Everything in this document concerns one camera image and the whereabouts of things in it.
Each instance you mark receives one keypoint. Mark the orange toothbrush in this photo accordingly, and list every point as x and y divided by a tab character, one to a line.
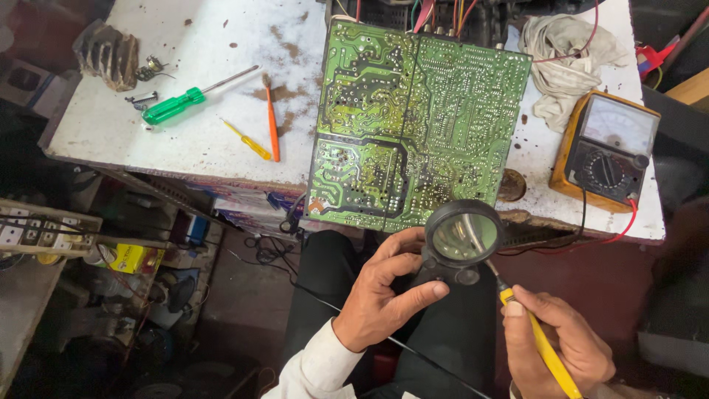
271	122

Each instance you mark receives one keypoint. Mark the yellow analog multimeter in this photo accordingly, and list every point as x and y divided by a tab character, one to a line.
606	149

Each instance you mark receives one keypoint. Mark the rusty metal heat sink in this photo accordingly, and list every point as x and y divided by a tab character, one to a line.
111	55

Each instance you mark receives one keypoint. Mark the green circuit board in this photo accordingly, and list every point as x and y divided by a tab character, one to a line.
412	124

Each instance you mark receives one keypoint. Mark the person's black trousers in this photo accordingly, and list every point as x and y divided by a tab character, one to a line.
443	338

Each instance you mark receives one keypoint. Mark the crumpled white cloth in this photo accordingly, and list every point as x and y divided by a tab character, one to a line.
565	64

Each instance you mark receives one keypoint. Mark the black magnifying glass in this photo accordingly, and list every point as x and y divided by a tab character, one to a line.
462	238

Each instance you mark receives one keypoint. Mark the person's left hand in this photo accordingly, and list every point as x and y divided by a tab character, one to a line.
376	293

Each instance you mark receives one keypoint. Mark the yellow soldering iron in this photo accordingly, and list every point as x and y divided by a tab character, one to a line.
545	349

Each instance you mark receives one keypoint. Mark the round brown solder tin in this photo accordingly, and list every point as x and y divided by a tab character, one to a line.
511	185

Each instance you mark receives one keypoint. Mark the red tool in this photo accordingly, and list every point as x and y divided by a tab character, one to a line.
653	58

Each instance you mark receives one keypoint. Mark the person's right hand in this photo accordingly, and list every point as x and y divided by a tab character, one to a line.
559	343

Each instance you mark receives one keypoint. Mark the cluttered shelf of parts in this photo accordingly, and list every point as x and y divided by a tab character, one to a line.
119	288

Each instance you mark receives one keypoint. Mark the small metal coil component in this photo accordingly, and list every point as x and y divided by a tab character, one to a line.
149	67

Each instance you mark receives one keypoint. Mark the small yellow screwdriver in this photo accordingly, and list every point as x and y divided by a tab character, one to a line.
249	143

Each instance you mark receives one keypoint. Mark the white switch board panel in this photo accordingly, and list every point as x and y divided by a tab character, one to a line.
39	230

